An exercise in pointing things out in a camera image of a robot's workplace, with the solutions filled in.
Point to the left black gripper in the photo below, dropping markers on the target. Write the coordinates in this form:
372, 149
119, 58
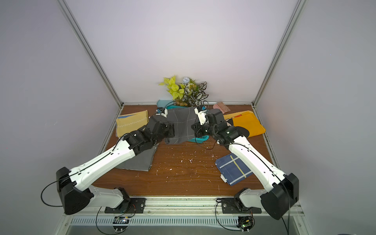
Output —
169, 127

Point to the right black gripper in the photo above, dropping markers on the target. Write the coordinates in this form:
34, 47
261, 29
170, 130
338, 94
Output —
197, 129

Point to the dark grey checked pillowcase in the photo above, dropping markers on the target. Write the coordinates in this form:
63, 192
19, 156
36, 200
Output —
182, 119

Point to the yellow black patterned pillowcase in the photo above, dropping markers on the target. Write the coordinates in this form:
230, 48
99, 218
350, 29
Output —
247, 120

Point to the mustard zigzag pillowcase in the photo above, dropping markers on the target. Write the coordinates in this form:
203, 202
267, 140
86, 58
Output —
131, 122

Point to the plain grey pillowcase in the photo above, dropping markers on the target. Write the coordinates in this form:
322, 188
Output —
141, 162

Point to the navy striped pillowcase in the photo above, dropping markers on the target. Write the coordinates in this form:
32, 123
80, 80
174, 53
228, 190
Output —
233, 170

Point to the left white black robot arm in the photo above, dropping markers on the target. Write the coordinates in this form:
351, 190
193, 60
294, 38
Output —
75, 186

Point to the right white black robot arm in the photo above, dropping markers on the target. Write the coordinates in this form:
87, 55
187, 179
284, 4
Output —
280, 191

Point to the teal plastic basket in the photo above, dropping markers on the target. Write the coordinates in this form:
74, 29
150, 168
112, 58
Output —
199, 140

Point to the pink hand brush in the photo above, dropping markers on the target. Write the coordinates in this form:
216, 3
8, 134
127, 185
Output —
222, 107

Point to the teal dustpan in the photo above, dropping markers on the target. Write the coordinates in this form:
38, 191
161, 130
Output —
165, 104

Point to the artificial green plant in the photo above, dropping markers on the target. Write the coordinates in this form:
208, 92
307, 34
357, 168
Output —
187, 93

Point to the left circuit board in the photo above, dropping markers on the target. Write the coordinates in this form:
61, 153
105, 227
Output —
120, 224

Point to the circuit board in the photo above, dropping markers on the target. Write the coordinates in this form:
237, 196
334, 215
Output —
120, 224
245, 223

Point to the right circuit board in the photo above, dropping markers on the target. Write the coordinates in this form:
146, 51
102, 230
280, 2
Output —
245, 223

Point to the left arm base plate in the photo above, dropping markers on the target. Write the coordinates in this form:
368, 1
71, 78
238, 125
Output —
131, 205

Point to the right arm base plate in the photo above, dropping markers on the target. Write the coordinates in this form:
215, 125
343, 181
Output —
229, 206

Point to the aluminium front rail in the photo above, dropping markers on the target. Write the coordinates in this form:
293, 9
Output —
169, 205

